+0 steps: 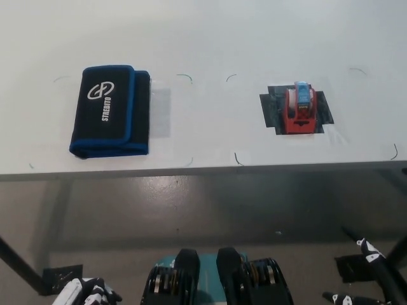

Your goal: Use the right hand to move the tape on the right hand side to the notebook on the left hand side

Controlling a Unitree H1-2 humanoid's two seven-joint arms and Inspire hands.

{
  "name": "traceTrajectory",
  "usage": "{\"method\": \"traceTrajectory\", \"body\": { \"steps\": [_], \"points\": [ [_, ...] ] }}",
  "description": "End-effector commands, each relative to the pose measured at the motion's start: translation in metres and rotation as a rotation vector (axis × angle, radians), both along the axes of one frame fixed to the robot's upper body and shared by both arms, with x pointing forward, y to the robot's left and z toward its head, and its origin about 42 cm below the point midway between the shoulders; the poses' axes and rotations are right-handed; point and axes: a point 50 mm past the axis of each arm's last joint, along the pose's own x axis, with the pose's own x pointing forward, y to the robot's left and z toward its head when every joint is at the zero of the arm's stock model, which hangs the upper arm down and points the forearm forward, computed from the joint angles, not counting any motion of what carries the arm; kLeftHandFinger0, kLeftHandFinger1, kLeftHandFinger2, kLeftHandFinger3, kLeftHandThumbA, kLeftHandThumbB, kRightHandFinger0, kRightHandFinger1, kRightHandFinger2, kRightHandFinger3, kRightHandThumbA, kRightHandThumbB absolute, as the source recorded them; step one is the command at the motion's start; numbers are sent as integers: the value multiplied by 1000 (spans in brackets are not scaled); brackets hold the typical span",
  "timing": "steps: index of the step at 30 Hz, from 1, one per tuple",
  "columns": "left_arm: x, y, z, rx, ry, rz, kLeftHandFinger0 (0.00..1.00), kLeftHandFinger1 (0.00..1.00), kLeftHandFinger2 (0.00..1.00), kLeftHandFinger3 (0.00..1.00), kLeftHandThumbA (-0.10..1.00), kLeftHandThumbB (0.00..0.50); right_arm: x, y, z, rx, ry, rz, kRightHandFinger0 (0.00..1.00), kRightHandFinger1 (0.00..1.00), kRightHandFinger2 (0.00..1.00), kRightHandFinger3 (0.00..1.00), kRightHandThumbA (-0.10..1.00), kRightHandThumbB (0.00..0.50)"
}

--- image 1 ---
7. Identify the black table leg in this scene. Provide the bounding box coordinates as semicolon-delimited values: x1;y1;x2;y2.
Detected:
0;235;43;295
383;227;407;266

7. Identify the black notebook pouch blue trim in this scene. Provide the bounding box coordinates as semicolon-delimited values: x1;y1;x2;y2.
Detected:
68;64;151;159

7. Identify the black floor plate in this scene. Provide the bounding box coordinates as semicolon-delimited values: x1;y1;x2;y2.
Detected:
41;265;84;295
335;254;382;284

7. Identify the teal robot body cover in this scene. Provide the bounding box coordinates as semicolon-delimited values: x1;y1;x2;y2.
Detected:
154;252;249;305

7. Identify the black tape patch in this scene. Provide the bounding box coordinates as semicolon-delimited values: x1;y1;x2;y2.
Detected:
259;84;335;137

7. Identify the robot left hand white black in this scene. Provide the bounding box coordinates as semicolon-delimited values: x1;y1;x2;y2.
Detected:
53;276;123;305

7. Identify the black ribbed robot body block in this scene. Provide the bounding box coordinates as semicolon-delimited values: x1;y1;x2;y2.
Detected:
216;247;294;305
144;248;202;305

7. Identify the red tape dispenser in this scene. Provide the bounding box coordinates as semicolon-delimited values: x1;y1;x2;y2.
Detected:
281;81;318;135

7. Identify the robot right hand white black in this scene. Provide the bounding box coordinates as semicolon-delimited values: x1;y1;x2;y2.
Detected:
321;236;407;305

